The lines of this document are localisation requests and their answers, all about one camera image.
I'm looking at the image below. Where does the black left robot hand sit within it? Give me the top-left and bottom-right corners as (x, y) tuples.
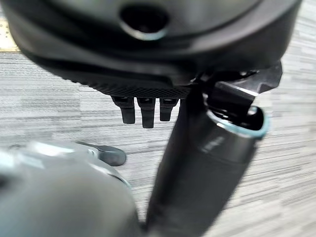
(0, 0), (304, 237)

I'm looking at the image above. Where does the pale perforated floor strip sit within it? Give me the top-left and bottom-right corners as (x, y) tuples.
(0, 20), (21, 52)

